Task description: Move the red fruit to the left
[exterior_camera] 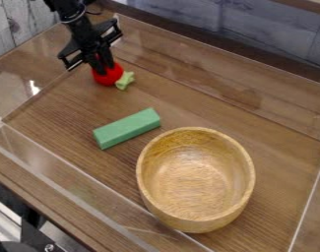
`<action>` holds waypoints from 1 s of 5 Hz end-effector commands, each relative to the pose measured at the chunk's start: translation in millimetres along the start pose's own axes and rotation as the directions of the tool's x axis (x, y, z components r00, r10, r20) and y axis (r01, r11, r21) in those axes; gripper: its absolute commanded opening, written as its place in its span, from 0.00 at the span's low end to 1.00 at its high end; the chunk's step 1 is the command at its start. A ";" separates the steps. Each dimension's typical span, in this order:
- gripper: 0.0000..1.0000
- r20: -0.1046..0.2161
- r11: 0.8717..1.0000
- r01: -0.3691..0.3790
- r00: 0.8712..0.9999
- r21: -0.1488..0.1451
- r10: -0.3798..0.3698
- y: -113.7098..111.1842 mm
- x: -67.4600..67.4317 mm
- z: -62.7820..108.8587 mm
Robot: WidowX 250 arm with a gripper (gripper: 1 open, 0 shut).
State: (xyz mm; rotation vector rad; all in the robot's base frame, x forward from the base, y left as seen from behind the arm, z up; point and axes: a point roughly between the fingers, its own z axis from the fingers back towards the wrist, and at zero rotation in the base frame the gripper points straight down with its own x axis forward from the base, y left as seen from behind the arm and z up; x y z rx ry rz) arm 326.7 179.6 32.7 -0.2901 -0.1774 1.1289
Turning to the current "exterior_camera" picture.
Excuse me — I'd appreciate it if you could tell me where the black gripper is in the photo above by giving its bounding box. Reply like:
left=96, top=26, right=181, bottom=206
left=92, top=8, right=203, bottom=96
left=57, top=18, right=123, bottom=75

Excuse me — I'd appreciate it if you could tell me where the red plush strawberry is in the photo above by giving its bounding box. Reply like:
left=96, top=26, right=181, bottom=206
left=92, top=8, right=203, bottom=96
left=92, top=63, right=135, bottom=91

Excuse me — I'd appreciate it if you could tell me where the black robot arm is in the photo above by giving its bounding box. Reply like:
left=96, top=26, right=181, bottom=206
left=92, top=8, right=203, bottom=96
left=42, top=0, right=123, bottom=75

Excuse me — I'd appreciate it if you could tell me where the green foam block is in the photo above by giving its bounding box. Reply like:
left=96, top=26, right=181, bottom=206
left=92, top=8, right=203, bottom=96
left=93, top=108, right=161, bottom=150

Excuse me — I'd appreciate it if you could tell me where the wooden bowl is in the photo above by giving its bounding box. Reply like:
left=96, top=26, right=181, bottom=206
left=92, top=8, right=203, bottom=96
left=136, top=127, right=256, bottom=233

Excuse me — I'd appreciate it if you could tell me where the clear acrylic enclosure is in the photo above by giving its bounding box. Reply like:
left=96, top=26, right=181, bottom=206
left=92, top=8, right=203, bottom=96
left=0, top=18, right=320, bottom=252

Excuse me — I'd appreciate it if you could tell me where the black mount bracket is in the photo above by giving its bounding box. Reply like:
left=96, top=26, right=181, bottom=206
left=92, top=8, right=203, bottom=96
left=21, top=220, right=68, bottom=252

